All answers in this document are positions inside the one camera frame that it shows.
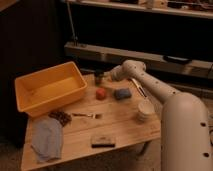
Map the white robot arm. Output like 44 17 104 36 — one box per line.
109 60 213 171

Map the red pepper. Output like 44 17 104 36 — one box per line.
96 88 107 100

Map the yellow plastic tray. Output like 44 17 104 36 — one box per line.
15 62 87 117

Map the dark metal cup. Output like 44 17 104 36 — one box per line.
94 70 104 85

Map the green headed dish brush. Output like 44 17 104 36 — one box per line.
131 78 147 98

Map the blue sponge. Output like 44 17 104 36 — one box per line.
114 88 132 100

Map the wooden table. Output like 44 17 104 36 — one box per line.
21 74 161 171

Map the stack of white bowls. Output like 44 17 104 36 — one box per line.
138 100 155 122

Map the grey lamp stand pole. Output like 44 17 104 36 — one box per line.
66 0 78 46

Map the brown grape bunch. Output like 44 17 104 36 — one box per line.
49 111 72 126

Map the dark rectangular block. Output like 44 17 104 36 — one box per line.
91 136 116 148

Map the blue grey cloth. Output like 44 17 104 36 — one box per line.
31 118 63 163

